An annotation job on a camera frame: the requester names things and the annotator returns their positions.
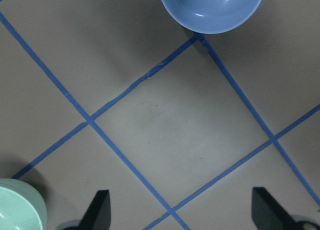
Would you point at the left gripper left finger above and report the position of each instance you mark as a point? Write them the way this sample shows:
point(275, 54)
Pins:
point(98, 214)

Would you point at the blue bowl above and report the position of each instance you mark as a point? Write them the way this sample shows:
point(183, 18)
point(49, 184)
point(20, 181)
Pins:
point(211, 16)

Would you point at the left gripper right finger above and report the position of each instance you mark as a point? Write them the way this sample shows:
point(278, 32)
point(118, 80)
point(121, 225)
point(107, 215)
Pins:
point(268, 214)

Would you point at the green bowl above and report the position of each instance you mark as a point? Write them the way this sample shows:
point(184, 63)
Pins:
point(22, 207)

